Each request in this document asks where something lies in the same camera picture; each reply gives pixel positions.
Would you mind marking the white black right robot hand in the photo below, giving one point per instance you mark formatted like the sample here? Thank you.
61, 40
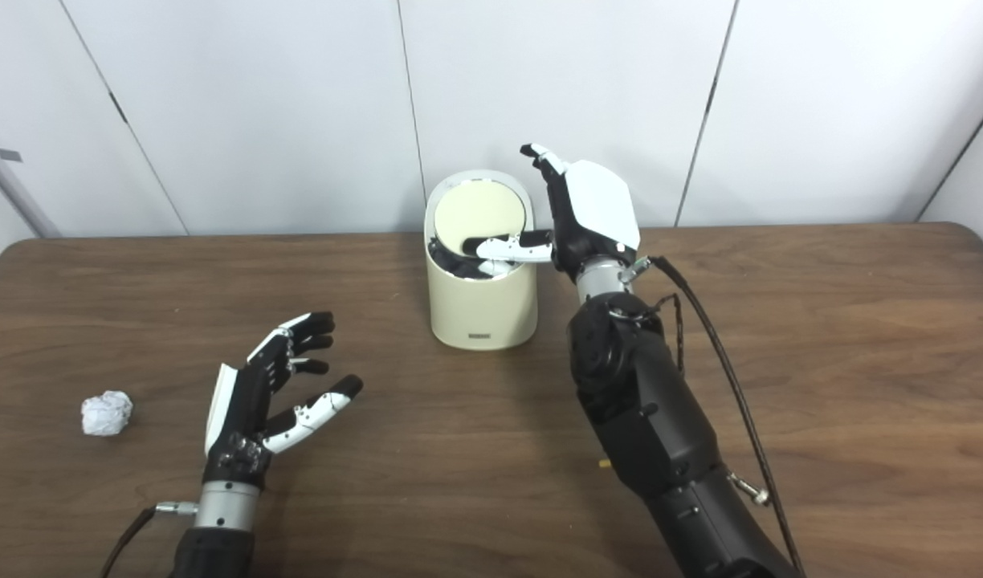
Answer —
600, 209

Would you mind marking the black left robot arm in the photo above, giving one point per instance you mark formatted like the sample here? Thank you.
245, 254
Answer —
218, 538

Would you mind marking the cream-colored bin body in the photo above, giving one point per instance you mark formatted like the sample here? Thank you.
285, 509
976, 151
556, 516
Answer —
482, 309

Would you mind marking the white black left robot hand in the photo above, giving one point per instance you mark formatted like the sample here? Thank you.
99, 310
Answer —
238, 417

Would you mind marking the black bin liner bag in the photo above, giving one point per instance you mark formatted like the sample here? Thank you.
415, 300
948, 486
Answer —
451, 265

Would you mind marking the cream round bin lid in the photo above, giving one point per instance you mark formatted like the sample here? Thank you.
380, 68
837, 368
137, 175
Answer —
479, 210

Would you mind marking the grey wall corner post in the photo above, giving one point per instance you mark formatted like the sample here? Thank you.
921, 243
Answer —
14, 185

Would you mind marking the white paper ball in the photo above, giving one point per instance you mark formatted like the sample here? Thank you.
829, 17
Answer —
106, 413

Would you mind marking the small grey wall label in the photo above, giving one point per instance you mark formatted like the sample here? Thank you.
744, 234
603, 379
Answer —
10, 155

